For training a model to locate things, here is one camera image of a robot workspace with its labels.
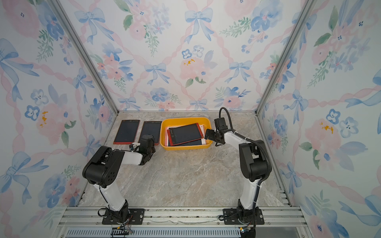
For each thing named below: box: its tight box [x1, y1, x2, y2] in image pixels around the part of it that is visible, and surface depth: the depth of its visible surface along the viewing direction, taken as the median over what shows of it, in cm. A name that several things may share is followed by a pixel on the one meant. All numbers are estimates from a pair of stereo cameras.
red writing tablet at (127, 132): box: [113, 119, 141, 145], surface depth 110 cm
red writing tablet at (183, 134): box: [166, 122, 204, 147], surface depth 106 cm
